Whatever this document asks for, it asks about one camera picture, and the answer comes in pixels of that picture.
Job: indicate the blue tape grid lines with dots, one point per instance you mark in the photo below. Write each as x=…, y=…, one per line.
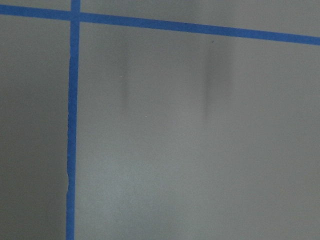
x=75, y=17

